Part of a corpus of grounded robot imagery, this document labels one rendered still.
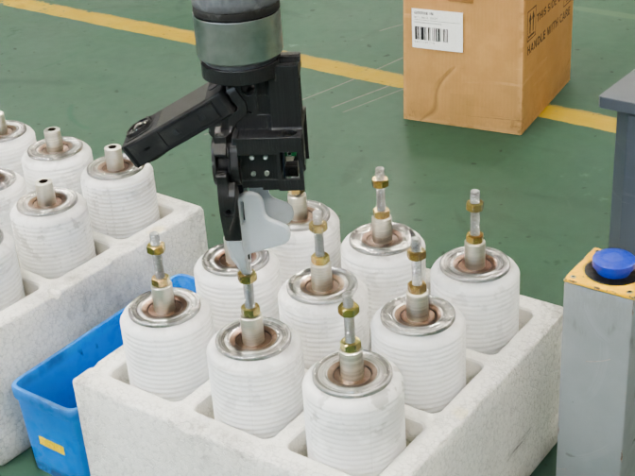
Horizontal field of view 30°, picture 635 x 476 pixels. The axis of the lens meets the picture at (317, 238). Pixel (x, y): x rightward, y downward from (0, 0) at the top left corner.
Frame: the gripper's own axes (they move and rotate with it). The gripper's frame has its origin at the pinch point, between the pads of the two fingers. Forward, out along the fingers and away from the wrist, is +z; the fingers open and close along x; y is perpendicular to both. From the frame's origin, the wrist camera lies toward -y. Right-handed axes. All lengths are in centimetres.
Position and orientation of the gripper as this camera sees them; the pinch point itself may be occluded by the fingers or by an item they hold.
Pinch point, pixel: (238, 257)
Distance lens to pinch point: 113.1
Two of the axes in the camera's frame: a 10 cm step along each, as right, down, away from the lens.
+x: 0.5, -4.8, 8.8
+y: 10.0, -0.3, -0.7
